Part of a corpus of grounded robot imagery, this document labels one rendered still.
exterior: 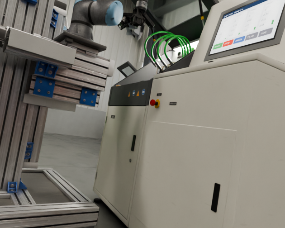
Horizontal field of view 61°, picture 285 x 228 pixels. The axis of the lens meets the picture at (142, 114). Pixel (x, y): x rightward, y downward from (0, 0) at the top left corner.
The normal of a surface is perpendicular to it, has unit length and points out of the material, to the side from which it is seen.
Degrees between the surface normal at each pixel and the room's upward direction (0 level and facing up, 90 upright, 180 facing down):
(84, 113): 90
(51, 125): 90
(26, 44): 90
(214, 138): 90
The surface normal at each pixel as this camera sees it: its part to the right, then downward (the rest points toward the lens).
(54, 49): 0.58, 0.05
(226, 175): -0.86, -0.17
